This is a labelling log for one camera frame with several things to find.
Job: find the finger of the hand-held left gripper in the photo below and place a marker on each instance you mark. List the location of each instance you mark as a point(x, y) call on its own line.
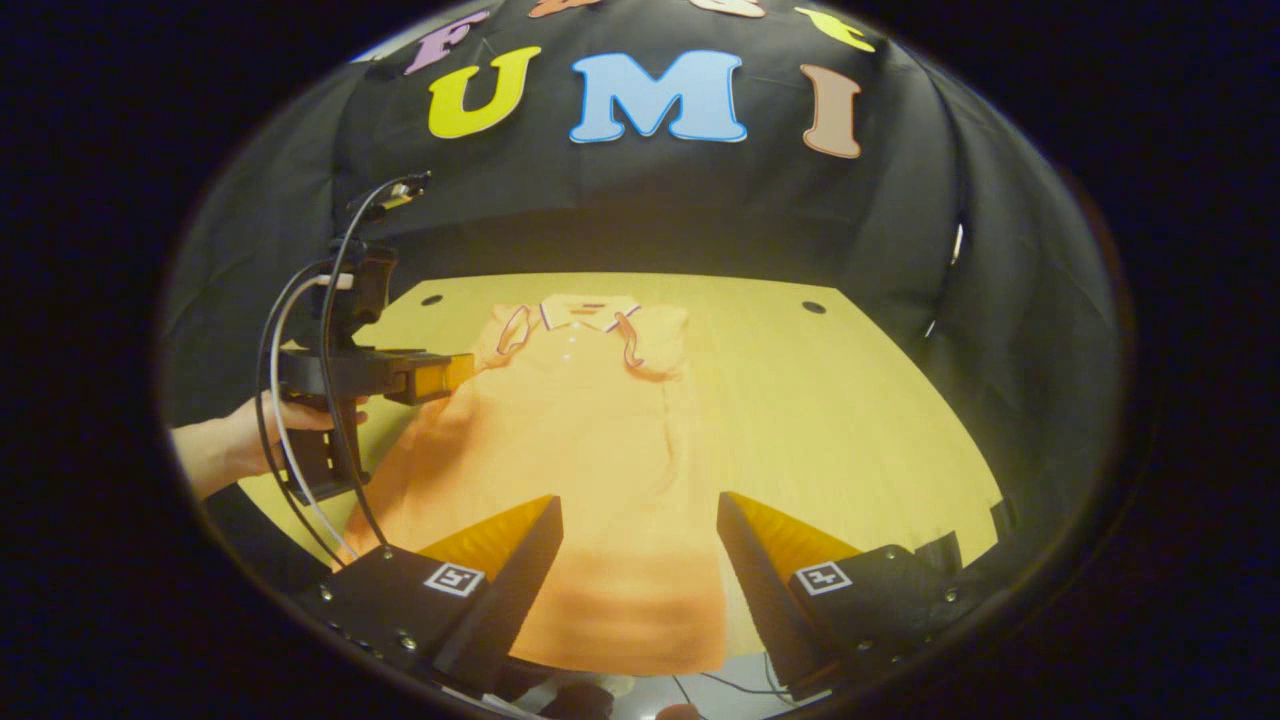
point(440, 375)

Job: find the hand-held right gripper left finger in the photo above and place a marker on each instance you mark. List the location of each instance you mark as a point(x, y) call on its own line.
point(515, 600)

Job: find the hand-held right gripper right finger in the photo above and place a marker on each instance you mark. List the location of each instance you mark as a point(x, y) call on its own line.
point(760, 600)

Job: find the orange polo T-shirt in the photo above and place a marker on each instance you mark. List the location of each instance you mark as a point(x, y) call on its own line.
point(590, 460)

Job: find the black backdrop cloth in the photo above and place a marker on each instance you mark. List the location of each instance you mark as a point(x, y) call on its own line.
point(650, 210)

